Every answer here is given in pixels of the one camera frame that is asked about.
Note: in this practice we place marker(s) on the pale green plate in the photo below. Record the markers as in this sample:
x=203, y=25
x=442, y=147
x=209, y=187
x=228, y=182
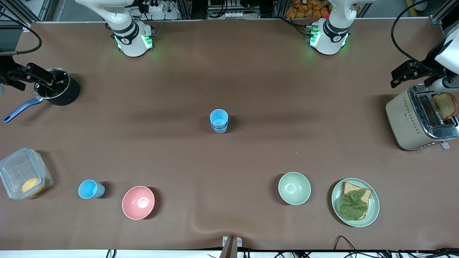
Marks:
x=374, y=206

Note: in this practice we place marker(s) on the orange round food item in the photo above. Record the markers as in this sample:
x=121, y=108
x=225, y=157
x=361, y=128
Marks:
x=32, y=185

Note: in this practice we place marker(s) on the bag of orange buns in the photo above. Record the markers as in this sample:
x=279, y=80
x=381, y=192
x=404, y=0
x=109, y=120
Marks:
x=308, y=9

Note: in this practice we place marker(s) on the clear plastic storage box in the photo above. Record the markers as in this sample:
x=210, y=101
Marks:
x=14, y=172

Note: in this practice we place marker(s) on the metal stand bracket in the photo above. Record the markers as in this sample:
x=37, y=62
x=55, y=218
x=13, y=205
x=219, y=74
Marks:
x=232, y=245

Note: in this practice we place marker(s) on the blue plastic cup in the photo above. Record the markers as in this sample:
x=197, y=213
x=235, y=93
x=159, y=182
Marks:
x=218, y=117
x=89, y=189

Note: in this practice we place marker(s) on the pale green bowl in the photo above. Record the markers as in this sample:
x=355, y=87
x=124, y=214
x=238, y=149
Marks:
x=294, y=188

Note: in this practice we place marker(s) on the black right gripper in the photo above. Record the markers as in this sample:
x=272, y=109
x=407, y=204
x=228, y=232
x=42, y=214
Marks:
x=7, y=72

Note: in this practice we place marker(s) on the aluminium frame rail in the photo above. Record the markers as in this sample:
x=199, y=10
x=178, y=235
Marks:
x=46, y=9
x=438, y=20

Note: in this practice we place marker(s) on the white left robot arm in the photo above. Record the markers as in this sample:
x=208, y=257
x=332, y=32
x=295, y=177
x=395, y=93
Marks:
x=328, y=43

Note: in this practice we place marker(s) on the green lettuce leaf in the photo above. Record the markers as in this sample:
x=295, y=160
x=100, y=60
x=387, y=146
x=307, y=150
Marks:
x=353, y=206

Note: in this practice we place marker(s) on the white power strip with plugs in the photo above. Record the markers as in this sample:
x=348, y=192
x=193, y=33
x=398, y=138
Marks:
x=155, y=6

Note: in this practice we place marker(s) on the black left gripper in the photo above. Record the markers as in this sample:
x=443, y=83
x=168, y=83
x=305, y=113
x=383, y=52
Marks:
x=427, y=71

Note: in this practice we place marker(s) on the pink bowl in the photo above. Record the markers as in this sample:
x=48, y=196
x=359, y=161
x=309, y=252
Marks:
x=138, y=202

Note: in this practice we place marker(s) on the brown toast slice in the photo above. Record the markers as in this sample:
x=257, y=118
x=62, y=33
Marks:
x=444, y=106

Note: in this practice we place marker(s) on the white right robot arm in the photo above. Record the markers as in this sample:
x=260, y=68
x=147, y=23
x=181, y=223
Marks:
x=131, y=43

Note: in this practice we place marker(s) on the beige steel toaster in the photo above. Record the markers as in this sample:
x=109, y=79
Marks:
x=403, y=122

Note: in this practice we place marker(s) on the blue cup with white filling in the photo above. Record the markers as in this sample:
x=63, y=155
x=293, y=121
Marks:
x=219, y=131

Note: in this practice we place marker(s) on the brown bread slice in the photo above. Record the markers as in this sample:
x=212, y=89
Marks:
x=349, y=187

